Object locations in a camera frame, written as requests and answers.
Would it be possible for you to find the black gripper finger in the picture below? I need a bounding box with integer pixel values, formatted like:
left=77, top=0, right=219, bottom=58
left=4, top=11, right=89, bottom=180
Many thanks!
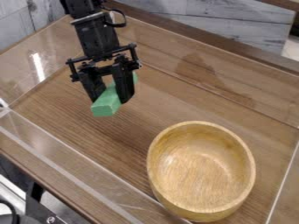
left=79, top=73, right=107, bottom=102
left=112, top=63, right=135, bottom=103

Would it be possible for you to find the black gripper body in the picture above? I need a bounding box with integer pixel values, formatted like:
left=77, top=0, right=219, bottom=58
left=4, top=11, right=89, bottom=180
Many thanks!
left=67, top=12, right=140, bottom=82

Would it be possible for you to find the green rectangular block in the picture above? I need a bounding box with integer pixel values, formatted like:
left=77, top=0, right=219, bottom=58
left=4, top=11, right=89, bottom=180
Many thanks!
left=89, top=71, right=139, bottom=118

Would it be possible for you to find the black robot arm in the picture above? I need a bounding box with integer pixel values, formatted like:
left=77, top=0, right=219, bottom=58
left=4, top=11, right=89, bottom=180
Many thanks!
left=60, top=0, right=141, bottom=103

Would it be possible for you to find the brown wooden bowl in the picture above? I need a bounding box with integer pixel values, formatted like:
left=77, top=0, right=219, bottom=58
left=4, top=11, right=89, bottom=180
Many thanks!
left=145, top=121, right=256, bottom=222

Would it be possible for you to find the black table leg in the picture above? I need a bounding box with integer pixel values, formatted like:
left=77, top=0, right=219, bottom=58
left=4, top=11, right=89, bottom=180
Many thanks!
left=27, top=182, right=44, bottom=202

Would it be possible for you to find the black device with bolt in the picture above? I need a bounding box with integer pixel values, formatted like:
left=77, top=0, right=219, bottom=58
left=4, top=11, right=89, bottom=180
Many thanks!
left=24, top=198, right=68, bottom=224

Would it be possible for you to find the clear acrylic corner bracket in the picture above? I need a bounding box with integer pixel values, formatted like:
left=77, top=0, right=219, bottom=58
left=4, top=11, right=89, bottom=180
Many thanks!
left=107, top=11, right=117, bottom=28

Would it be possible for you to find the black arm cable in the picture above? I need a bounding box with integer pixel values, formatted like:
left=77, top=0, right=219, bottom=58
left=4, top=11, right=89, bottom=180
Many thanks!
left=101, top=7, right=128, bottom=29

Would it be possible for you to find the black cable below table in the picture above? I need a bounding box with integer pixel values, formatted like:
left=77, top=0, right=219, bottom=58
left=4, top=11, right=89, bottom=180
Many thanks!
left=0, top=199, right=21, bottom=224

